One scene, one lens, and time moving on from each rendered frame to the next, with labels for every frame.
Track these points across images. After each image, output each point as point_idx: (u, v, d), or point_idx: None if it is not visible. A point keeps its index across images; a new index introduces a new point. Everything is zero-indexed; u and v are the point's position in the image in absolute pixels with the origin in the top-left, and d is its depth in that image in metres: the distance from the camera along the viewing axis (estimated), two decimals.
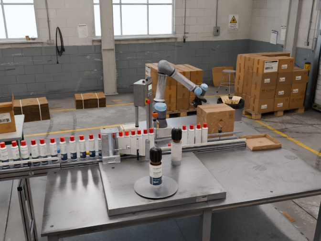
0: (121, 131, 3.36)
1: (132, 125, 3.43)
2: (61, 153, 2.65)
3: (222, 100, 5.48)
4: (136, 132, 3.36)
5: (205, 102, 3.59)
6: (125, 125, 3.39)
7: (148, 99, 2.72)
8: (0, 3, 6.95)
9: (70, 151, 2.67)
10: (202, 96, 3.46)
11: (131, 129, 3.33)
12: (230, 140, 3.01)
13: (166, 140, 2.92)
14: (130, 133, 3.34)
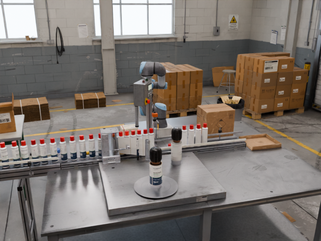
0: (121, 131, 3.36)
1: (132, 125, 3.43)
2: (61, 153, 2.65)
3: (222, 100, 5.48)
4: (136, 132, 3.36)
5: None
6: (125, 125, 3.39)
7: (148, 99, 2.72)
8: (0, 3, 6.95)
9: (70, 151, 2.67)
10: None
11: (131, 129, 3.33)
12: (230, 140, 3.01)
13: (166, 140, 2.92)
14: (130, 133, 3.34)
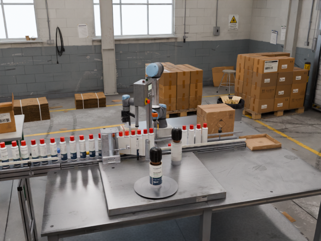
0: (121, 131, 3.36)
1: (132, 125, 3.43)
2: (61, 153, 2.65)
3: (222, 100, 5.48)
4: (136, 132, 3.36)
5: (134, 117, 3.34)
6: (125, 125, 3.39)
7: (148, 99, 2.72)
8: (0, 3, 6.95)
9: (70, 151, 2.67)
10: (125, 107, 3.27)
11: (131, 129, 3.33)
12: (230, 140, 3.01)
13: (166, 140, 2.92)
14: (130, 133, 3.34)
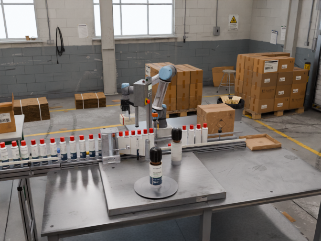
0: (121, 120, 3.32)
1: (132, 114, 3.39)
2: (61, 153, 2.65)
3: (222, 100, 5.48)
4: None
5: (134, 105, 3.30)
6: None
7: (148, 99, 2.72)
8: (0, 3, 6.95)
9: (70, 151, 2.67)
10: (125, 96, 3.23)
11: (130, 118, 3.29)
12: (230, 140, 3.01)
13: (166, 140, 2.92)
14: (129, 122, 3.30)
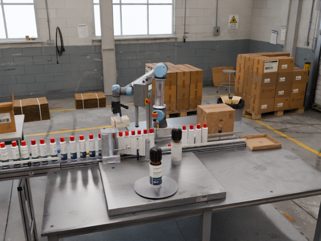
0: (112, 123, 3.24)
1: (123, 116, 3.31)
2: (61, 153, 2.65)
3: (222, 100, 5.48)
4: (128, 123, 3.24)
5: (125, 107, 3.22)
6: None
7: (148, 99, 2.72)
8: (0, 3, 6.95)
9: (70, 151, 2.67)
10: (115, 98, 3.15)
11: (122, 121, 3.21)
12: (230, 140, 3.01)
13: (166, 140, 2.92)
14: (121, 124, 3.22)
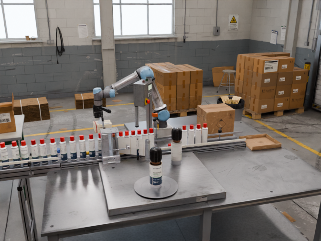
0: (94, 127, 3.09)
1: (106, 120, 3.16)
2: (61, 153, 2.65)
3: (222, 100, 5.48)
4: None
5: (108, 112, 3.07)
6: None
7: (148, 99, 2.72)
8: (0, 3, 6.95)
9: (70, 151, 2.67)
10: (97, 102, 3.00)
11: (104, 125, 3.06)
12: (230, 140, 3.01)
13: (166, 140, 2.92)
14: None
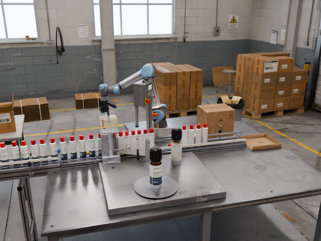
0: (100, 121, 3.27)
1: (112, 115, 3.34)
2: (61, 153, 2.65)
3: (222, 100, 5.48)
4: (116, 122, 3.27)
5: (113, 106, 3.25)
6: None
7: (148, 99, 2.72)
8: (0, 3, 6.95)
9: (70, 151, 2.67)
10: (103, 97, 3.18)
11: (110, 120, 3.24)
12: (230, 140, 3.01)
13: (166, 140, 2.92)
14: (109, 123, 3.25)
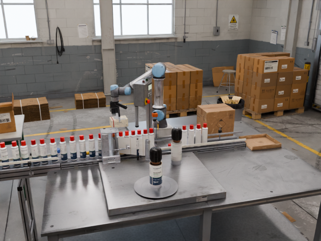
0: (111, 123, 3.25)
1: (122, 116, 3.32)
2: (61, 153, 2.65)
3: (222, 100, 5.48)
4: (126, 123, 3.25)
5: (124, 107, 3.22)
6: None
7: (148, 99, 2.72)
8: (0, 3, 6.95)
9: (70, 151, 2.67)
10: (114, 98, 3.15)
11: (120, 121, 3.22)
12: (230, 140, 3.01)
13: (166, 140, 2.92)
14: (119, 124, 3.22)
